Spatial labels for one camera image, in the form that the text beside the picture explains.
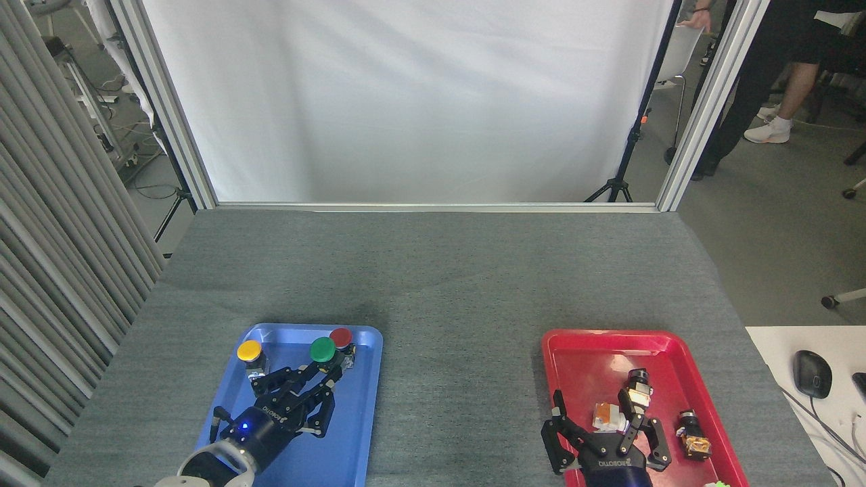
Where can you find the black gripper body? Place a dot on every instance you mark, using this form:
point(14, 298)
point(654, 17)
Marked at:
point(265, 425)
point(617, 470)

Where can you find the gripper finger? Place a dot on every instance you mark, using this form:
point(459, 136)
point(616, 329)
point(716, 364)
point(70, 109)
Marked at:
point(281, 380)
point(565, 439)
point(319, 412)
point(648, 436)

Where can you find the green push button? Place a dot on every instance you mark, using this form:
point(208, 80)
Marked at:
point(323, 350)

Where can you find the yellow push button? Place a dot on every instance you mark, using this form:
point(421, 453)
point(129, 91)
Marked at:
point(249, 350)

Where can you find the red push button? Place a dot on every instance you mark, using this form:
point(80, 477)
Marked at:
point(342, 336)

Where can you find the person's hand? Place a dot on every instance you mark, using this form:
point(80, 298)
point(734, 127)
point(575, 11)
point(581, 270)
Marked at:
point(697, 21)

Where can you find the blue plastic tray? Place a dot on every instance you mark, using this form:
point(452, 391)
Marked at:
point(352, 419)

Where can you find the red plastic tray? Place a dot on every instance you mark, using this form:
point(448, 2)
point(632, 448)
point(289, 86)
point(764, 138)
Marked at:
point(595, 365)

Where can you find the white desk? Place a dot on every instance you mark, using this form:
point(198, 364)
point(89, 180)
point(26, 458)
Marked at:
point(798, 419)

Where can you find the black computer mouse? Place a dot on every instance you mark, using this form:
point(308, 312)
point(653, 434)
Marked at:
point(812, 373)

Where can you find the black tripod stand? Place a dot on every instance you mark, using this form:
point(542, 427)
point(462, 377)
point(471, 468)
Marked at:
point(632, 142)
point(177, 203)

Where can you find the black keyboard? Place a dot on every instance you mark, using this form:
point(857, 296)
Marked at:
point(860, 385)

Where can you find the white stand leg with caster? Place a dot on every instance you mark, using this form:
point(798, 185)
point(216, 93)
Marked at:
point(846, 297)

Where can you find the grey ribbed curtain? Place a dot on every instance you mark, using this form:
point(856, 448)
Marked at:
point(61, 270)

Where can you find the white backdrop cloth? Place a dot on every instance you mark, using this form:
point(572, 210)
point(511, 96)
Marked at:
point(406, 95)

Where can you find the metal equipment rack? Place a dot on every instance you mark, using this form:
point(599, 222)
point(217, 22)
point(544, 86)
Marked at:
point(81, 95)

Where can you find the person in black trousers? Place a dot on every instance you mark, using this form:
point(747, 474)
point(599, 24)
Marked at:
point(751, 88)

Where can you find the white chair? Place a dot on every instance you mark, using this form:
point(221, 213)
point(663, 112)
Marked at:
point(680, 51)

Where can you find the person in white shoes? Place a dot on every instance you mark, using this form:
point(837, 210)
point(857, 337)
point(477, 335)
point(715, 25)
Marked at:
point(805, 67)

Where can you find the orange and white switch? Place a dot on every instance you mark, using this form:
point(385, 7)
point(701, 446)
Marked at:
point(607, 418)

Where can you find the black switch with orange base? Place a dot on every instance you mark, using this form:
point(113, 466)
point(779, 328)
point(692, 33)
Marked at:
point(695, 439)

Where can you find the black switch with white base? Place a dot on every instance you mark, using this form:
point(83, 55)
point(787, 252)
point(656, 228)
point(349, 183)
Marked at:
point(639, 385)

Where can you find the silver frame crossbar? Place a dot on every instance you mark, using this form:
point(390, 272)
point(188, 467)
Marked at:
point(433, 207)

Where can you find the silver frame post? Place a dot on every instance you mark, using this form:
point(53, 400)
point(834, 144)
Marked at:
point(710, 101)
point(162, 101)

